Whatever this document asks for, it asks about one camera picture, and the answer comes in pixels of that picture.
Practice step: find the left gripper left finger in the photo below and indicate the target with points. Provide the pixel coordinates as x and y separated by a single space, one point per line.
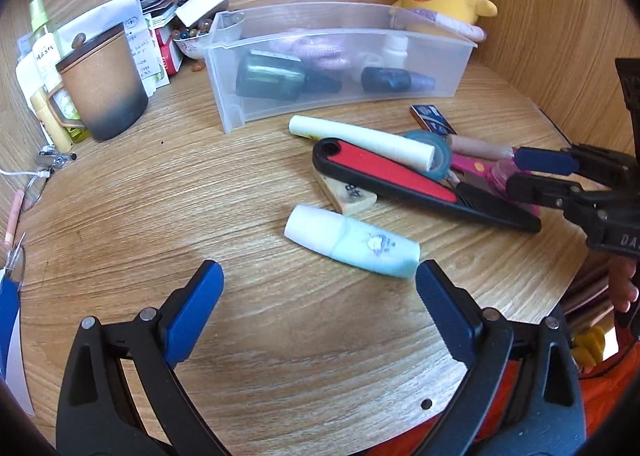
96 412

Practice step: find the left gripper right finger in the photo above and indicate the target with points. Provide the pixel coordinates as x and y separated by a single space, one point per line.
544 414

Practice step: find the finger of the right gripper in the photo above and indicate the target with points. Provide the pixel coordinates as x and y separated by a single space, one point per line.
555 159
543 191

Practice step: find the pink round compact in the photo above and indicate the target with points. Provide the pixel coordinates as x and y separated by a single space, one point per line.
498 172

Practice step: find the pink scissors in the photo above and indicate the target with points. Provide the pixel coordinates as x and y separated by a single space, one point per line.
473 171

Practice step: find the cream lip balm tube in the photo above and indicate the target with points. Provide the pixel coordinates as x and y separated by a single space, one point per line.
472 147

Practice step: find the teal tape roll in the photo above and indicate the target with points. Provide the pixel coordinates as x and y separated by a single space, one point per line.
442 154

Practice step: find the red black lint brush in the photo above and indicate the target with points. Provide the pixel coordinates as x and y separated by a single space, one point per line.
353 165

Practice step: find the pale yellow glue stick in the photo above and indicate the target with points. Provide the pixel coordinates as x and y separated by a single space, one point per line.
412 154

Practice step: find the blue staples box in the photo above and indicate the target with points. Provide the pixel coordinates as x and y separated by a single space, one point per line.
431 119

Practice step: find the white pill bottle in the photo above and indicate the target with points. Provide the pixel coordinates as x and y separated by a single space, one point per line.
395 51

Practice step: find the wooden eraser block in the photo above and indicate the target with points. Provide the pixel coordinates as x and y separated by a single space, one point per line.
346 198

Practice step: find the light blue white tube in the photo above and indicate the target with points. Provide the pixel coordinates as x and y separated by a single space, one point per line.
353 242

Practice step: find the green glass bottle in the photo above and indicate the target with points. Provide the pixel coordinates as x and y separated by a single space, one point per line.
283 78

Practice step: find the person right hand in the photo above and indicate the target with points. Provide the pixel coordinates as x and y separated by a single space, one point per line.
621 289

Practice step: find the pink pen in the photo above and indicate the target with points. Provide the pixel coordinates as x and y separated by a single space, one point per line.
14 215

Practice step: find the brown lidded mug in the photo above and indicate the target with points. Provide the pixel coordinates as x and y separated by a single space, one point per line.
103 81

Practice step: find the clear plastic storage bin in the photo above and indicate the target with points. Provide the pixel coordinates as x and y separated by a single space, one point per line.
339 38

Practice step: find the green spray bottle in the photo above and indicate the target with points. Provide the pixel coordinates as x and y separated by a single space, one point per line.
42 84

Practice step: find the glass bowl of beads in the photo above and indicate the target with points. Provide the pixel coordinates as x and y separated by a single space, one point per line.
193 41

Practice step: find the stack of books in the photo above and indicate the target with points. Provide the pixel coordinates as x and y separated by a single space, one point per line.
162 21

